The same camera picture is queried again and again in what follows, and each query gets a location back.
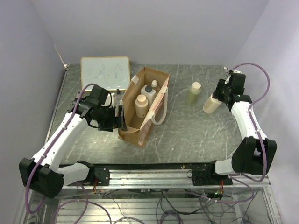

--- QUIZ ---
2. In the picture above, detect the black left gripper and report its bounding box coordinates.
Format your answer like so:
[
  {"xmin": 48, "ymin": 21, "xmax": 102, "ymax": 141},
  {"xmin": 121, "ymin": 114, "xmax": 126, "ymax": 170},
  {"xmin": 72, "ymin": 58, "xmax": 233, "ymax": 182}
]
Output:
[{"xmin": 96, "ymin": 105, "xmax": 128, "ymax": 132}]

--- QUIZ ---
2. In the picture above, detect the beige bottle front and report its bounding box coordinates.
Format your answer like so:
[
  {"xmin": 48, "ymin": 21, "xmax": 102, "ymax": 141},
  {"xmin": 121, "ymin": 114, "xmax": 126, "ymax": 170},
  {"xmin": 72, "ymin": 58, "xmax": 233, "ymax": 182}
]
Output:
[{"xmin": 203, "ymin": 94, "xmax": 222, "ymax": 114}]

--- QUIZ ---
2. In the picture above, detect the beige bottle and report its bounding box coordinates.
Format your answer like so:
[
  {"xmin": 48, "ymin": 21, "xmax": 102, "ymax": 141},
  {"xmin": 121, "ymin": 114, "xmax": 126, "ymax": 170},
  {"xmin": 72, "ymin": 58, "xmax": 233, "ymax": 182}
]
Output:
[
  {"xmin": 135, "ymin": 94, "xmax": 149, "ymax": 118},
  {"xmin": 203, "ymin": 94, "xmax": 222, "ymax": 114}
]

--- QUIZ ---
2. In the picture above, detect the brown canvas tote bag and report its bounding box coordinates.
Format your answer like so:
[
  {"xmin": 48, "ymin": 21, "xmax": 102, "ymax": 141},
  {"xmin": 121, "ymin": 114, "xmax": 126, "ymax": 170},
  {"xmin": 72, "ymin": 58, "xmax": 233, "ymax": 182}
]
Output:
[{"xmin": 118, "ymin": 67, "xmax": 170, "ymax": 147}]

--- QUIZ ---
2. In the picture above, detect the green bottle white cap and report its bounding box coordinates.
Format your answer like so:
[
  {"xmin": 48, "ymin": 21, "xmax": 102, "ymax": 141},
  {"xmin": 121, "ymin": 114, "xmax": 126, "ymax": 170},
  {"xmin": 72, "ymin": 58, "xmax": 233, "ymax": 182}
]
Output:
[{"xmin": 185, "ymin": 82, "xmax": 201, "ymax": 105}]

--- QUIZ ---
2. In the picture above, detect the white square bottle black cap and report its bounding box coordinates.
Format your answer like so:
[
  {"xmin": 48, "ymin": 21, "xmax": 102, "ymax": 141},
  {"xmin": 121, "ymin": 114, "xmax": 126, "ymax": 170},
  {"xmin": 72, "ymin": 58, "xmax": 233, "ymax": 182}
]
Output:
[{"xmin": 141, "ymin": 85, "xmax": 157, "ymax": 109}]

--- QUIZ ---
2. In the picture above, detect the small white round bottle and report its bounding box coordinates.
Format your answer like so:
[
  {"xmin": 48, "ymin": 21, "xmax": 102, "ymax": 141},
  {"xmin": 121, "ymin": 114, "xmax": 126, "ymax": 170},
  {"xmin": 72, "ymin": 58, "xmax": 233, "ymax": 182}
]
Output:
[{"xmin": 151, "ymin": 80, "xmax": 161, "ymax": 93}]

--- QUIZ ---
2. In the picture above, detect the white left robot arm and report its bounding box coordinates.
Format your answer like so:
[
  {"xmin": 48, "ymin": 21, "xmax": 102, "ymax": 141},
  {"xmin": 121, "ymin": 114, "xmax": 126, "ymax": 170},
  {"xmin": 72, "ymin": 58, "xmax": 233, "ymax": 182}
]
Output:
[{"xmin": 19, "ymin": 103, "xmax": 127, "ymax": 198}]

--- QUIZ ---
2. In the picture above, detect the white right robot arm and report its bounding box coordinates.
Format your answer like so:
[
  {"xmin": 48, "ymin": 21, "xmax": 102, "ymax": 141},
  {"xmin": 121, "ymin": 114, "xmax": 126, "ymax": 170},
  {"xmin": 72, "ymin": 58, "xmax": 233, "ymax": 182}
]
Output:
[{"xmin": 190, "ymin": 74, "xmax": 277, "ymax": 186}]

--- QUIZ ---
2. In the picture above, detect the yellow-framed whiteboard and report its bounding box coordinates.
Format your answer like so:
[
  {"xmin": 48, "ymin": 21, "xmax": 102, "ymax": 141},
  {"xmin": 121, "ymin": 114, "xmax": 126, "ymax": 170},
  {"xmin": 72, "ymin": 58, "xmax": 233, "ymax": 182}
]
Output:
[{"xmin": 80, "ymin": 56, "xmax": 130, "ymax": 91}]

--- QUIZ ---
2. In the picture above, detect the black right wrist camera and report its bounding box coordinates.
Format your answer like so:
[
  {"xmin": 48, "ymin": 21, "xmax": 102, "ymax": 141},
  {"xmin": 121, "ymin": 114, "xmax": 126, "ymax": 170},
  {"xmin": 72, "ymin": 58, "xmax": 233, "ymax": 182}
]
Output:
[{"xmin": 228, "ymin": 72, "xmax": 246, "ymax": 88}]

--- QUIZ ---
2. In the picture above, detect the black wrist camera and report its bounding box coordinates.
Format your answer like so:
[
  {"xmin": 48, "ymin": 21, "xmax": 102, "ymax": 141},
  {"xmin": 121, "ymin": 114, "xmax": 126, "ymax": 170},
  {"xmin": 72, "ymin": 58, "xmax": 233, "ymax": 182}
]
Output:
[
  {"xmin": 228, "ymin": 72, "xmax": 246, "ymax": 88},
  {"xmin": 89, "ymin": 85, "xmax": 113, "ymax": 106}
]

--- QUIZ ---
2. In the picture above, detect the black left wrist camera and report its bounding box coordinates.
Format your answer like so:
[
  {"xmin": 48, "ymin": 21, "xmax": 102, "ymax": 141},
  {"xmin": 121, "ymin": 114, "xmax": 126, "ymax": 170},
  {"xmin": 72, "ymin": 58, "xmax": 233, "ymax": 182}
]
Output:
[{"xmin": 89, "ymin": 85, "xmax": 113, "ymax": 106}]

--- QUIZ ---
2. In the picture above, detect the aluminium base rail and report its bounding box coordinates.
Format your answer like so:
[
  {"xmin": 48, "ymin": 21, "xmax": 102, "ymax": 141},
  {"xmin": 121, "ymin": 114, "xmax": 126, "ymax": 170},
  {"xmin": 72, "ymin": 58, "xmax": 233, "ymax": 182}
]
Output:
[{"xmin": 58, "ymin": 162, "xmax": 271, "ymax": 189}]

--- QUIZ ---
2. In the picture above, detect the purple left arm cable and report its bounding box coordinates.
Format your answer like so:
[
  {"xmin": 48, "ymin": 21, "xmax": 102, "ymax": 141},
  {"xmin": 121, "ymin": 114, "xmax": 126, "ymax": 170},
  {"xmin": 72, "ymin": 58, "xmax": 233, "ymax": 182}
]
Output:
[{"xmin": 24, "ymin": 83, "xmax": 99, "ymax": 214}]

